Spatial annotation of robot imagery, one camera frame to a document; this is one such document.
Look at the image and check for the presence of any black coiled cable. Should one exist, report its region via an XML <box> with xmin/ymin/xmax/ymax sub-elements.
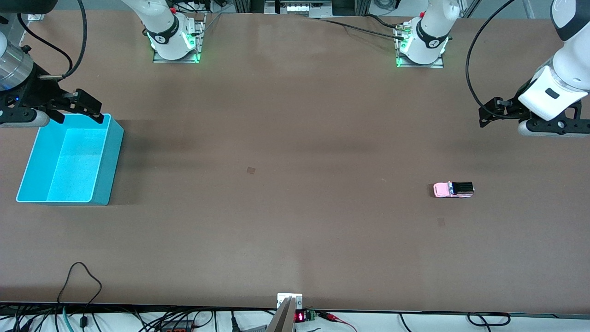
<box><xmin>466</xmin><ymin>312</ymin><xmax>512</xmax><ymax>327</ymax></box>

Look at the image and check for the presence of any long black table cable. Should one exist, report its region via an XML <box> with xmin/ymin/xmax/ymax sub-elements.
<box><xmin>318</xmin><ymin>17</ymin><xmax>407</xmax><ymax>40</ymax></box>

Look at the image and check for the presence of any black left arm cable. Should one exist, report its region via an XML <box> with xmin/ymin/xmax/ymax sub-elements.
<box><xmin>465</xmin><ymin>0</ymin><xmax>517</xmax><ymax>107</ymax></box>

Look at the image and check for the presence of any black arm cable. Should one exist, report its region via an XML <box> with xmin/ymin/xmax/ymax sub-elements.
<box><xmin>16</xmin><ymin>0</ymin><xmax>89</xmax><ymax>80</ymax></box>
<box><xmin>465</xmin><ymin>0</ymin><xmax>517</xmax><ymax>107</ymax></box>

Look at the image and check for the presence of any black looped thin cable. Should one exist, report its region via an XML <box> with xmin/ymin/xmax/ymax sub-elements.
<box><xmin>56</xmin><ymin>261</ymin><xmax>103</xmax><ymax>329</ymax></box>

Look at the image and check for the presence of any red clip lead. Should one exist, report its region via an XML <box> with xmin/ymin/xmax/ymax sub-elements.
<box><xmin>318</xmin><ymin>311</ymin><xmax>358</xmax><ymax>332</ymax></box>

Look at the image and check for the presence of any grey lit equipment box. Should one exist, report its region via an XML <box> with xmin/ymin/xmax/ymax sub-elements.
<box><xmin>264</xmin><ymin>0</ymin><xmax>333</xmax><ymax>18</ymax></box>

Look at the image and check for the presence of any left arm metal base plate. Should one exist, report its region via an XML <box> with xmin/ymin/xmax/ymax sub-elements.
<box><xmin>395</xmin><ymin>23</ymin><xmax>446</xmax><ymax>69</ymax></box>

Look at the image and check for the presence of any short black table cable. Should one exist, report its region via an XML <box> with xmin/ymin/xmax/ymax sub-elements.
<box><xmin>363</xmin><ymin>13</ymin><xmax>402</xmax><ymax>30</ymax></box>

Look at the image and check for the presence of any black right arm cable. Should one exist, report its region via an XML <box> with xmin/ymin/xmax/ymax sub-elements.
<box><xmin>16</xmin><ymin>0</ymin><xmax>89</xmax><ymax>80</ymax></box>

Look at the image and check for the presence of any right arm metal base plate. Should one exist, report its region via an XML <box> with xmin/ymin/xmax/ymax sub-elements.
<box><xmin>152</xmin><ymin>13</ymin><xmax>207</xmax><ymax>64</ymax></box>

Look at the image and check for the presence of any pink jeep toy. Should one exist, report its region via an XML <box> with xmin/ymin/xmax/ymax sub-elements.
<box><xmin>433</xmin><ymin>181</ymin><xmax>476</xmax><ymax>199</ymax></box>

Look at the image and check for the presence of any teal plastic bin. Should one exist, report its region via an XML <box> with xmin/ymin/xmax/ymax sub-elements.
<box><xmin>16</xmin><ymin>113</ymin><xmax>125</xmax><ymax>207</ymax></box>

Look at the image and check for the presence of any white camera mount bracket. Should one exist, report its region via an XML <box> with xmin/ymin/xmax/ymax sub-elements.
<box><xmin>265</xmin><ymin>293</ymin><xmax>304</xmax><ymax>332</ymax></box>

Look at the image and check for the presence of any black power strip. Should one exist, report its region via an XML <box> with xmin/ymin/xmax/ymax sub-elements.
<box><xmin>160</xmin><ymin>320</ymin><xmax>197</xmax><ymax>332</ymax></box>

